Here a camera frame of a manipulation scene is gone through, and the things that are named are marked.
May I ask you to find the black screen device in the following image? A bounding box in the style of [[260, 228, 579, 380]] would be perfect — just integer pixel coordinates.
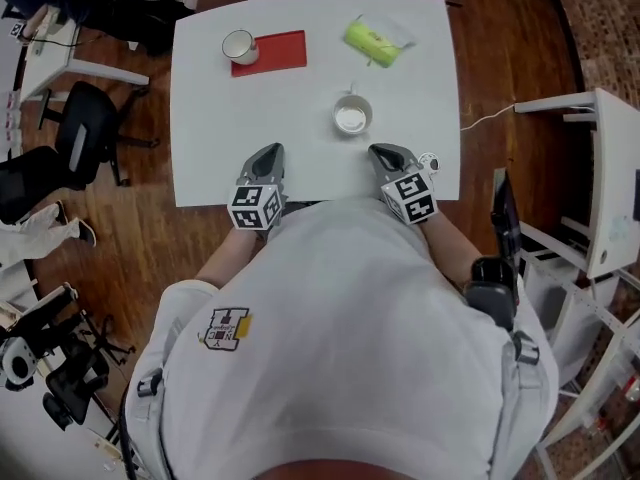
[[490, 167, 524, 264]]

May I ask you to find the white floor cable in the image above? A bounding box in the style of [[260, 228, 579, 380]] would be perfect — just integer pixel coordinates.
[[459, 103, 516, 132]]

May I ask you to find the black shoulder pouch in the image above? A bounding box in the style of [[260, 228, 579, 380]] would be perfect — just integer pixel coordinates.
[[464, 256, 521, 332]]

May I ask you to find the small white desk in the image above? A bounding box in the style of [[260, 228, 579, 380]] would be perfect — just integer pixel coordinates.
[[19, 17, 150, 102]]

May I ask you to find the white side table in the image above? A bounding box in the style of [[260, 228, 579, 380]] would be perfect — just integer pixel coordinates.
[[513, 87, 640, 279]]

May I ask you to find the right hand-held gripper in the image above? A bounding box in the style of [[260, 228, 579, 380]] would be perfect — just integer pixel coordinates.
[[368, 142, 439, 227]]

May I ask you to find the white shelf unit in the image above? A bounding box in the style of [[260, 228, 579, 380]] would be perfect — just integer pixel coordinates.
[[519, 217, 640, 480]]

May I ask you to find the black office chair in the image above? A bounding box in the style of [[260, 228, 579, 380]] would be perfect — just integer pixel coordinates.
[[42, 81, 160, 187], [0, 145, 66, 224]]

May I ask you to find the red tray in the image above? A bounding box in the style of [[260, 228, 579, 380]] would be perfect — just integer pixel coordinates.
[[230, 29, 308, 78]]

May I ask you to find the person's white T-shirt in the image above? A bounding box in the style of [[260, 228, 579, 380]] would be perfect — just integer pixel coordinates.
[[124, 200, 561, 480]]

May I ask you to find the green tissue packet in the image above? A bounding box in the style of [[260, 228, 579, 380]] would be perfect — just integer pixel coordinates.
[[342, 13, 417, 69]]

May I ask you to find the white mug with handle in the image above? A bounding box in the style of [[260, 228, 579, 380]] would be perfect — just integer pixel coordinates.
[[332, 82, 374, 138]]

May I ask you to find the white mug with dark rim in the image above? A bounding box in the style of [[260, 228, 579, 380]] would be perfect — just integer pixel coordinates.
[[221, 29, 261, 66]]

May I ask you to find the row of small bottles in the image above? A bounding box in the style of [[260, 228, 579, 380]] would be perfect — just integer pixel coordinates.
[[2, 92, 24, 144]]

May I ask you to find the person's left forearm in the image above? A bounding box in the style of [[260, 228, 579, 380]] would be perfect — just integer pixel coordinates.
[[194, 225, 264, 287]]

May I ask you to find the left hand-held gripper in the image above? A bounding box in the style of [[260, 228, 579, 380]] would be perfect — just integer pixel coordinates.
[[227, 141, 290, 242]]

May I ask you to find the person's right forearm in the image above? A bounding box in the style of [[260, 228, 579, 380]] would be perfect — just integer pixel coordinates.
[[422, 215, 481, 289]]

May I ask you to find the black strap buckle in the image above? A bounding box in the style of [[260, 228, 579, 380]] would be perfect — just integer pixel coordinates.
[[510, 331, 540, 365], [136, 367, 165, 398]]

